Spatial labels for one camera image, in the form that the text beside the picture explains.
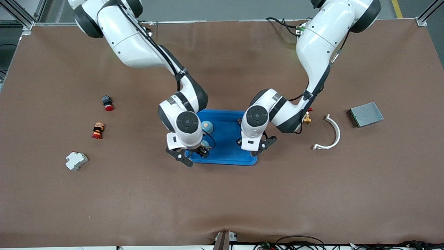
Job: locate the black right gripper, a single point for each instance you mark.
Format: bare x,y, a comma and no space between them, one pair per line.
200,150

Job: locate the blue bell wooden base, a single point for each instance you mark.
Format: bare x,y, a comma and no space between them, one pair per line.
207,126
205,143

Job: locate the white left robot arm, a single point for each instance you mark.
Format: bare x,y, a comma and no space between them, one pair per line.
319,45

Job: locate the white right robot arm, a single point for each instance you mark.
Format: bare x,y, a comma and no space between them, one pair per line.
131,45

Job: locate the blue plastic tray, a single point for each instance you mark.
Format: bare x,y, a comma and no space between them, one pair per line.
225,139

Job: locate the red button orange black body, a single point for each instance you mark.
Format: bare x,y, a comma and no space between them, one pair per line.
98,130

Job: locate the red button dark body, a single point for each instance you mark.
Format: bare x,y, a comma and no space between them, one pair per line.
108,106

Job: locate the grey metal power supply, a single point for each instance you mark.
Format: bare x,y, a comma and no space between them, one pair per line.
367,114

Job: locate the white circuit breaker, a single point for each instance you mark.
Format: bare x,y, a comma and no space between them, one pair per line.
76,161

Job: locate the white curved plastic bracket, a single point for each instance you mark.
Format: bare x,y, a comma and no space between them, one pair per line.
338,134

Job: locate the grey metal table bracket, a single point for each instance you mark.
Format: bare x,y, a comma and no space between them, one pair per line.
222,243

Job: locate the aluminium frame post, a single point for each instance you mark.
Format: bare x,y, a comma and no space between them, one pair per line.
29,25
421,21

